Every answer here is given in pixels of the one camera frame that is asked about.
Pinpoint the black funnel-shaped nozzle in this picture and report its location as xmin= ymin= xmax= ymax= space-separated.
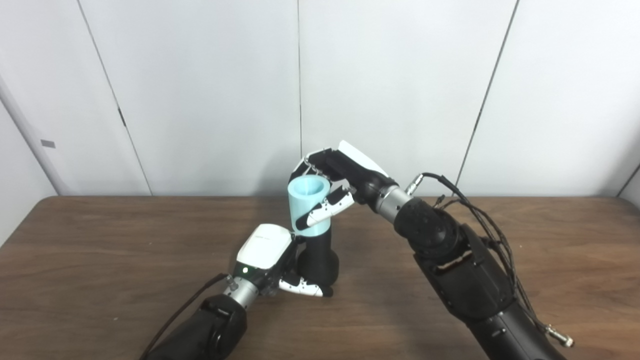
xmin=295 ymin=227 xmax=341 ymax=296

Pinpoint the right wrist thick black cable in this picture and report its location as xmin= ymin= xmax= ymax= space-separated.
xmin=405 ymin=172 xmax=551 ymax=331

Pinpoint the light-blue hose piece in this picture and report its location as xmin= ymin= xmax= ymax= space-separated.
xmin=287 ymin=175 xmax=332 ymax=237

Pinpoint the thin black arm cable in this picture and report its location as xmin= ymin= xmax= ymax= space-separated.
xmin=434 ymin=194 xmax=575 ymax=348

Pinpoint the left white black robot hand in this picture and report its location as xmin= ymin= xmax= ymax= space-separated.
xmin=232 ymin=223 xmax=334 ymax=298

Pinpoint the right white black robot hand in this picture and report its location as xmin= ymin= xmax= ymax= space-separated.
xmin=289 ymin=140 xmax=399 ymax=228

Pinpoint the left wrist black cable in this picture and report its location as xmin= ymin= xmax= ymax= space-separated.
xmin=139 ymin=272 xmax=237 ymax=360

